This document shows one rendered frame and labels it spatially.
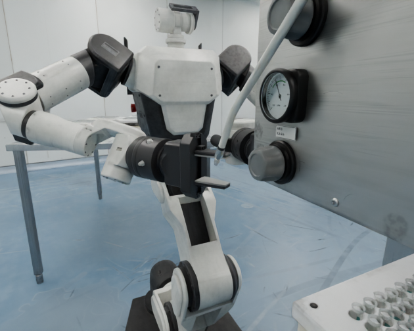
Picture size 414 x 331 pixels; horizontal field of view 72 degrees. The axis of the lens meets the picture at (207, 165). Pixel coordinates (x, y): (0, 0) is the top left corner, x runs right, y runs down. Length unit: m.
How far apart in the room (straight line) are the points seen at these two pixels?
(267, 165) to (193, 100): 0.69
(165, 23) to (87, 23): 4.21
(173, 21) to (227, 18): 5.36
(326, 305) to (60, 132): 0.57
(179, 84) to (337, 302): 0.69
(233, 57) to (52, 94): 0.56
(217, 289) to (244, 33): 5.98
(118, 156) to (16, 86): 0.27
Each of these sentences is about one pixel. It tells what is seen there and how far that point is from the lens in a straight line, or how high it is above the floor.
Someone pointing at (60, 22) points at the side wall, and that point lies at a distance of 5.05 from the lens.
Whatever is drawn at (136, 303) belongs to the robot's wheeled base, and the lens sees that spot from 1.51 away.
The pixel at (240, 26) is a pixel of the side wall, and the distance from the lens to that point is 6.47.
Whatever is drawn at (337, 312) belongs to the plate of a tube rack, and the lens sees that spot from 0.35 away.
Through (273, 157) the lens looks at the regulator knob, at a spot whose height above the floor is 1.07.
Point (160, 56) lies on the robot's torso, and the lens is 0.87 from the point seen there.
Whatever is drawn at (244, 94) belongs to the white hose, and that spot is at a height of 1.12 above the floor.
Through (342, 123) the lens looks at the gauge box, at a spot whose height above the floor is 1.10.
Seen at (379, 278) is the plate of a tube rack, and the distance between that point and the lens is 0.42.
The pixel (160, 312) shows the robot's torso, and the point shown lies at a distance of 1.21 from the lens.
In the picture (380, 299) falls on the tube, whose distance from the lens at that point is 0.36.
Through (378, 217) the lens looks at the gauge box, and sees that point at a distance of 0.18.
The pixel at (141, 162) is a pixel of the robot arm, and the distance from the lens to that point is 0.56.
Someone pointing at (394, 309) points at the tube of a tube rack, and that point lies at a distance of 0.36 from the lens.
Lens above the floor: 1.12
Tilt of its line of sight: 14 degrees down
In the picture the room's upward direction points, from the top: straight up
